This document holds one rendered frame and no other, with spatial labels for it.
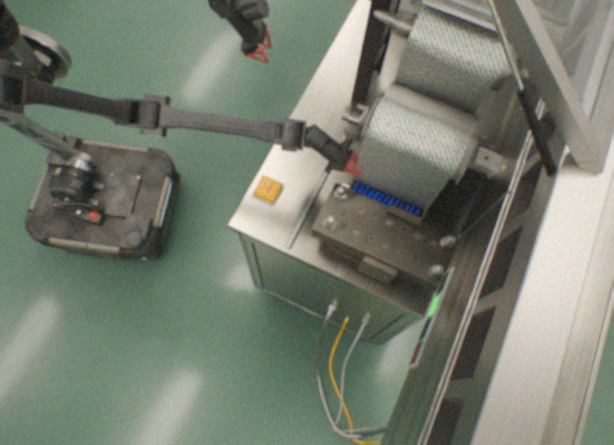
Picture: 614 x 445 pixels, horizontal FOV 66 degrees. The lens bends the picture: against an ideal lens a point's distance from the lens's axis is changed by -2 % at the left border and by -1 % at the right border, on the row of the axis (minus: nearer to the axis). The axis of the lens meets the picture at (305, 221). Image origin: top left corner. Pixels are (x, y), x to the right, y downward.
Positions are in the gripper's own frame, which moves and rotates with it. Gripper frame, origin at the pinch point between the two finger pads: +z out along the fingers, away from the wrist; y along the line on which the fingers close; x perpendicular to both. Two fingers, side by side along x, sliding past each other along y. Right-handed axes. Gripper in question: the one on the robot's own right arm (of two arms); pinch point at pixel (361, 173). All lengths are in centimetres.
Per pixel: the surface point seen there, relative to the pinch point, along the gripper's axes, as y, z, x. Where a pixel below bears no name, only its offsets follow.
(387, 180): 0.3, 5.3, 6.2
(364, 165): 0.2, -2.6, 4.9
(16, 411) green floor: 121, -32, -142
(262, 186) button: 10.4, -16.1, -26.3
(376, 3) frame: -33.1, -25.5, 16.9
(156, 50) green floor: -76, -74, -167
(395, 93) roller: -17.6, -7.9, 14.2
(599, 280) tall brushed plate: 20, 27, 58
